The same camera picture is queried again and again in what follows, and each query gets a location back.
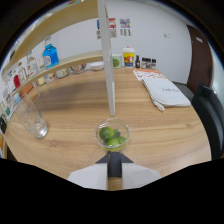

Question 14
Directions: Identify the large green lime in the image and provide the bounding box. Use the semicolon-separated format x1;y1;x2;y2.
98;126;115;142

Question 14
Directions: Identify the glass cup of limes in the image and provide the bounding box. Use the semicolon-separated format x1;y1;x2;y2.
93;117;133;153

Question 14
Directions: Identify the clear drinking glass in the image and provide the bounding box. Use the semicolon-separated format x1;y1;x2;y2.
12;92;49;140

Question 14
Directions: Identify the white zip pouch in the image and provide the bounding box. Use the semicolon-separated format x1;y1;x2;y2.
142;76;192;112

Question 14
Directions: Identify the black chair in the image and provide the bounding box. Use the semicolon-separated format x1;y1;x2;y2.
191;82;224;161

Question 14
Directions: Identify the orange patterned mat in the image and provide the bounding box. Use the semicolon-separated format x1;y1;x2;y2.
132;68;168;81

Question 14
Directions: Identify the wooden two-tier shelf rack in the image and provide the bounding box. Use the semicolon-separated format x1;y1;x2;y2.
1;0;117;118

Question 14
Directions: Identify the small spice jar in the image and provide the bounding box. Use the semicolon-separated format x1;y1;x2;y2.
140;57;148;70

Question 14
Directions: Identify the dark small bottle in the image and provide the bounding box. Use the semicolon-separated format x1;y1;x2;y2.
134;54;141;69

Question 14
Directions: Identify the green and white mug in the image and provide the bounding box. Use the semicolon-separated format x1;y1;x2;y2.
111;53;123;69

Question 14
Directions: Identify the clear bottle with orange cap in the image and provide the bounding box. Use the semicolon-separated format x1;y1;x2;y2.
17;62;28;85

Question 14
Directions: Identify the blue liquid glass bottle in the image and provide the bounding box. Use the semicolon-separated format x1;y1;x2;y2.
42;36;60;70

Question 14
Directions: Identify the wall poster sheet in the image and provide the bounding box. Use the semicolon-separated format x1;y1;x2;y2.
96;17;118;39

